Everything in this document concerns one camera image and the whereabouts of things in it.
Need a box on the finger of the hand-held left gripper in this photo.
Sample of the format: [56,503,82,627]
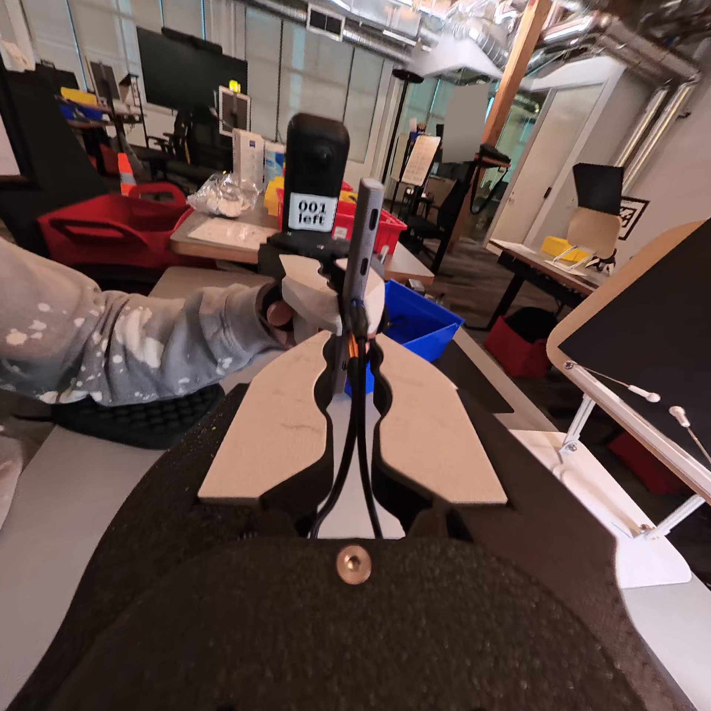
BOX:
[364,266,388,337]
[279,253,343,345]

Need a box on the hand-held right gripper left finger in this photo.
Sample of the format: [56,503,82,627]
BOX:
[197,330,334,505]

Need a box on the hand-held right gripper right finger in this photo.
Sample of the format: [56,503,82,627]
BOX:
[372,335,509,505]

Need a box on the blue plastic bin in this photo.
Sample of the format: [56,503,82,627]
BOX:
[343,279,465,398]

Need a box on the person's left forearm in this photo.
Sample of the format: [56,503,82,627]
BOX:
[0,239,281,405]

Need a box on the person's left hand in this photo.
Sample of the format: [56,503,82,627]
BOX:
[266,300,297,350]

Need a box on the blue white wipes canister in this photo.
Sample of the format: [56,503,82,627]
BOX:
[263,140,287,184]

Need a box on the white cardboard box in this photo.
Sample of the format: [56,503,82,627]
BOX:
[232,128,265,190]

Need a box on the crumpled clear plastic bag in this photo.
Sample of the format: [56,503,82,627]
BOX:
[188,172,262,218]

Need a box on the black office chair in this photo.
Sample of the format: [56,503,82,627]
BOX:
[411,178,473,274]

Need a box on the flip chart whiteboard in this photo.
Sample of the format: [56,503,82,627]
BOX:
[399,135,441,187]

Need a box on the wooden side table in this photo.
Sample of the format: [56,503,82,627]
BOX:
[169,206,435,287]

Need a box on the red fabric bag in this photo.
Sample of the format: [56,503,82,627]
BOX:
[608,430,692,496]
[485,307,552,380]

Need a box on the black honeycomb wrist pad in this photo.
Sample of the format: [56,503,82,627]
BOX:
[51,383,226,451]

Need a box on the black floor lamp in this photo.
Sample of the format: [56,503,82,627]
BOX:
[383,68,424,184]

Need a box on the large black monitor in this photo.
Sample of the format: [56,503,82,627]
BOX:
[136,27,249,112]

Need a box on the yellow plastic bin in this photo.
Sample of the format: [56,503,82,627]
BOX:
[541,236,587,262]

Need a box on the white door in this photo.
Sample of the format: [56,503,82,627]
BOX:
[491,83,606,245]

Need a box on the black panel on white stand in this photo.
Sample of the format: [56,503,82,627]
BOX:
[508,219,711,590]

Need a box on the small black panel stand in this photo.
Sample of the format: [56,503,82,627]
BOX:
[561,163,625,274]

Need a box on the small framed marker sign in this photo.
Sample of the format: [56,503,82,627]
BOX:
[618,196,651,241]

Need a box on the large black board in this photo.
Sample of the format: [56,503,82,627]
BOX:
[0,56,106,245]

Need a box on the red handled tote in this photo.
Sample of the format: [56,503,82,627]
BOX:
[38,182,192,268]

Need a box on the wooden post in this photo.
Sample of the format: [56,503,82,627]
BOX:
[480,0,553,148]

